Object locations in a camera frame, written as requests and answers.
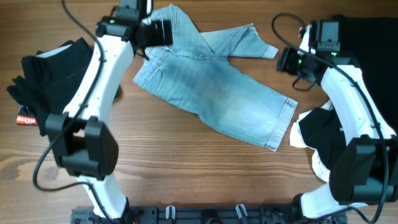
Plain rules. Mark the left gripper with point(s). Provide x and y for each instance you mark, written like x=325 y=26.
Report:
x=158 y=37

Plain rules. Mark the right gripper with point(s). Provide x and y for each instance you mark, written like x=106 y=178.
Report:
x=285 y=61

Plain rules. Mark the light blue denim shorts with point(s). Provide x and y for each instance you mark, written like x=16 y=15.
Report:
x=194 y=74

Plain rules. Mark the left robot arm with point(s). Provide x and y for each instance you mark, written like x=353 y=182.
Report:
x=79 y=138

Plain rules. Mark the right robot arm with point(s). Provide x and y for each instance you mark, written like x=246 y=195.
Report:
x=366 y=172

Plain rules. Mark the white and black garment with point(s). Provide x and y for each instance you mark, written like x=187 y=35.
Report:
x=320 y=129

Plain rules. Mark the black shirt with logo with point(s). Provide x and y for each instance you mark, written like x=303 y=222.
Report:
x=373 y=41

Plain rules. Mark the folded black garment stack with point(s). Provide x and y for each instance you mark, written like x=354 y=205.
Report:
x=51 y=79

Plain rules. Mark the orange Maxxis label card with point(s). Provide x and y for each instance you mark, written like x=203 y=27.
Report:
x=26 y=117

